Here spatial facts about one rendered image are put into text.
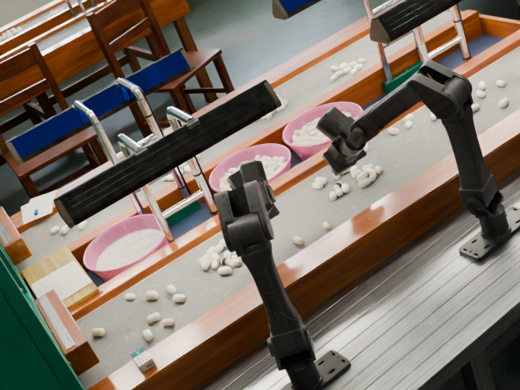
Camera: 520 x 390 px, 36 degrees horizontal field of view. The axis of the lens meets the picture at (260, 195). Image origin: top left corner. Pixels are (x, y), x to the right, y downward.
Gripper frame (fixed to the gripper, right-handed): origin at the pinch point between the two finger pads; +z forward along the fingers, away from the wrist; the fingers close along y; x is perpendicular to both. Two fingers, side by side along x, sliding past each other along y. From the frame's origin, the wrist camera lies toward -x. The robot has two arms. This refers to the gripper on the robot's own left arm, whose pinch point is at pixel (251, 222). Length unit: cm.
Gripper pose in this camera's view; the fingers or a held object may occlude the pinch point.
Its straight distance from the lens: 207.8
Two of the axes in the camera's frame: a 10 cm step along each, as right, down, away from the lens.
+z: -1.3, 3.0, 9.4
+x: 5.6, 8.1, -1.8
